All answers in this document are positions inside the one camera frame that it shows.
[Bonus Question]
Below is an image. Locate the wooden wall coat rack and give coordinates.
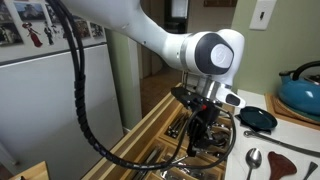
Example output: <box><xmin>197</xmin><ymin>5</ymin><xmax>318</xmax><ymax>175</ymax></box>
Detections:
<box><xmin>203</xmin><ymin>0</ymin><xmax>238</xmax><ymax>8</ymax></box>

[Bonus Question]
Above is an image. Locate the teardrop handle spoon pile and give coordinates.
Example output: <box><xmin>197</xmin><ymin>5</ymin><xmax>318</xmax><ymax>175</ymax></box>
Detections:
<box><xmin>166</xmin><ymin>113</ymin><xmax>190</xmax><ymax>140</ymax></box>

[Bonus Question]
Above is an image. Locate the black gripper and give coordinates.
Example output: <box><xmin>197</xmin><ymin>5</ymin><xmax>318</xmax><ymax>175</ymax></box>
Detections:
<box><xmin>186</xmin><ymin>101</ymin><xmax>224</xmax><ymax>158</ymax></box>

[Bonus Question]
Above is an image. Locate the dark figure magnet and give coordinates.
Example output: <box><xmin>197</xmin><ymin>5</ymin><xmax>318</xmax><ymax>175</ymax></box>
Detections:
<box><xmin>43</xmin><ymin>20</ymin><xmax>55</xmax><ymax>46</ymax></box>

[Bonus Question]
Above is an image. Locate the small steel spoon pile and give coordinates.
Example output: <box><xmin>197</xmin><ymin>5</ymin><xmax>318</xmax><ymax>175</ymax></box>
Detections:
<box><xmin>213</xmin><ymin>143</ymin><xmax>232</xmax><ymax>156</ymax></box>
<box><xmin>213</xmin><ymin>131</ymin><xmax>233</xmax><ymax>144</ymax></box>

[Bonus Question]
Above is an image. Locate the steel fork pile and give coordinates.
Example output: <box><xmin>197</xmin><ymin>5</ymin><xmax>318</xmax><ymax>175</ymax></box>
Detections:
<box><xmin>181</xmin><ymin>166</ymin><xmax>219</xmax><ymax>180</ymax></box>
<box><xmin>159</xmin><ymin>156</ymin><xmax>201</xmax><ymax>180</ymax></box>

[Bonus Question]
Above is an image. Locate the small wooden spoon tray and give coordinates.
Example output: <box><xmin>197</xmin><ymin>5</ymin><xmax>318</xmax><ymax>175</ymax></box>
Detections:
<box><xmin>157</xmin><ymin>99</ymin><xmax>234</xmax><ymax>165</ymax></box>

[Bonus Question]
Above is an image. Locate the steel table knife pile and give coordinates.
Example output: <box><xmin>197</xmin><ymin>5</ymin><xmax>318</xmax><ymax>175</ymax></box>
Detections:
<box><xmin>132</xmin><ymin>145</ymin><xmax>161</xmax><ymax>180</ymax></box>

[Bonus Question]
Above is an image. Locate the light wooden kitchen drawer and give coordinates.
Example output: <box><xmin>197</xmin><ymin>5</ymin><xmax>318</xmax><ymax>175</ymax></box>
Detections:
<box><xmin>81</xmin><ymin>83</ymin><xmax>236</xmax><ymax>180</ymax></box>

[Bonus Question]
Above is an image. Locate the brown wooden utensil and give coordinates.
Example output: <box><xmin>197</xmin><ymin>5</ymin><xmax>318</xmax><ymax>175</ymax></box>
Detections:
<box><xmin>267</xmin><ymin>151</ymin><xmax>298</xmax><ymax>180</ymax></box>

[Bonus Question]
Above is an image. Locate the white light switch plate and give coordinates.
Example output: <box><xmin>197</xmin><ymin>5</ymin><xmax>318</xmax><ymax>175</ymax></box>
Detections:
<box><xmin>249</xmin><ymin>0</ymin><xmax>278</xmax><ymax>32</ymax></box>

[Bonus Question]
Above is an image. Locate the dark grey spatula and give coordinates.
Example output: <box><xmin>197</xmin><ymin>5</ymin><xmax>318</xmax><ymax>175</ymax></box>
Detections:
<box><xmin>302</xmin><ymin>161</ymin><xmax>319</xmax><ymax>180</ymax></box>

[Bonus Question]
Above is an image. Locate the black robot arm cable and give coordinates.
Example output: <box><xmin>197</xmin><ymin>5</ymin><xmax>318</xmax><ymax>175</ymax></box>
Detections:
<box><xmin>44</xmin><ymin>0</ymin><xmax>238</xmax><ymax>172</ymax></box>

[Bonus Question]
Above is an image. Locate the red dress lady magnet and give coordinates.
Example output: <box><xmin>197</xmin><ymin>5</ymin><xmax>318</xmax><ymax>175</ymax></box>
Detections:
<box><xmin>21</xmin><ymin>21</ymin><xmax>44</xmax><ymax>48</ymax></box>

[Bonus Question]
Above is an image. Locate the fridge photo print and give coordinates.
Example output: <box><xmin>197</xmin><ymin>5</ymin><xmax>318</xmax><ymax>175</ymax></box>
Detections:
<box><xmin>13</xmin><ymin>1</ymin><xmax>46</xmax><ymax>21</ymax></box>
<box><xmin>0</xmin><ymin>21</ymin><xmax>24</xmax><ymax>46</ymax></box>
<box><xmin>89</xmin><ymin>22</ymin><xmax>104</xmax><ymax>38</ymax></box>
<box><xmin>73</xmin><ymin>19</ymin><xmax>92</xmax><ymax>39</ymax></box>
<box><xmin>44</xmin><ymin>3</ymin><xmax>63</xmax><ymax>24</ymax></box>

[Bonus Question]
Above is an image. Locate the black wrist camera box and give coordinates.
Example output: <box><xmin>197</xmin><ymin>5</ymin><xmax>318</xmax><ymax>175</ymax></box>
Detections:
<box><xmin>170</xmin><ymin>86</ymin><xmax>205</xmax><ymax>110</ymax></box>

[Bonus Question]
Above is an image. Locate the wooden trivet board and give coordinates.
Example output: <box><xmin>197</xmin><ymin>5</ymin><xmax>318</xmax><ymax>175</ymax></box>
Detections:
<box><xmin>264</xmin><ymin>93</ymin><xmax>320</xmax><ymax>132</ymax></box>

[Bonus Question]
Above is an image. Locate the white framed hallway panel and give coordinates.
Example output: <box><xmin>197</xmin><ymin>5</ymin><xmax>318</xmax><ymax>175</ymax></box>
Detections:
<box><xmin>171</xmin><ymin>0</ymin><xmax>190</xmax><ymax>19</ymax></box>

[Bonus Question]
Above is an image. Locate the long steel utensil with ring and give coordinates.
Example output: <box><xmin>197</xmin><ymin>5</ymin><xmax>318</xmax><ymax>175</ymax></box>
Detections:
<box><xmin>243</xmin><ymin>129</ymin><xmax>320</xmax><ymax>159</ymax></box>

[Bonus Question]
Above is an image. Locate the light wooden board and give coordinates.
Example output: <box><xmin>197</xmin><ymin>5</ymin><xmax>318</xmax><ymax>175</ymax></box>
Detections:
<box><xmin>9</xmin><ymin>161</ymin><xmax>51</xmax><ymax>180</ymax></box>

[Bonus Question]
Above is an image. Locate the blue kettle with black handle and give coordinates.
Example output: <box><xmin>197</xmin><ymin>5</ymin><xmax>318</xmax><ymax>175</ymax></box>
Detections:
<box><xmin>278</xmin><ymin>60</ymin><xmax>320</xmax><ymax>117</ymax></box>

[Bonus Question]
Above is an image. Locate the dark teal small plate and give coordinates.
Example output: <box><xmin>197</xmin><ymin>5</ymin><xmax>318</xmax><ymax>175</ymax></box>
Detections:
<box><xmin>239</xmin><ymin>106</ymin><xmax>278</xmax><ymax>131</ymax></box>

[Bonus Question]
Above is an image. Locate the black square mat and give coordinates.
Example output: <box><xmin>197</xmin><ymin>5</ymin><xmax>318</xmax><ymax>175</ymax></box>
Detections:
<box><xmin>234</xmin><ymin>114</ymin><xmax>273</xmax><ymax>135</ymax></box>

